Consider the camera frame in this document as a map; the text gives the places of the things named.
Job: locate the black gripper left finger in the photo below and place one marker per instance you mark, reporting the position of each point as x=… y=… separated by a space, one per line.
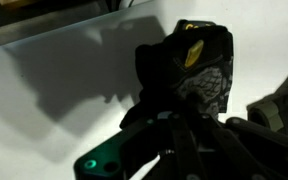
x=130 y=146

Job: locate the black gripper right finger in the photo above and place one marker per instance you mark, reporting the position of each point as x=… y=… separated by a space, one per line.
x=257 y=150

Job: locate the black glove with olive trim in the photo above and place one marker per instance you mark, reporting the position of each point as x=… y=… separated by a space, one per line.
x=284 y=106

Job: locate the black glove with yellow tag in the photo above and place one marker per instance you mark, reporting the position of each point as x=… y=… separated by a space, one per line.
x=184 y=76

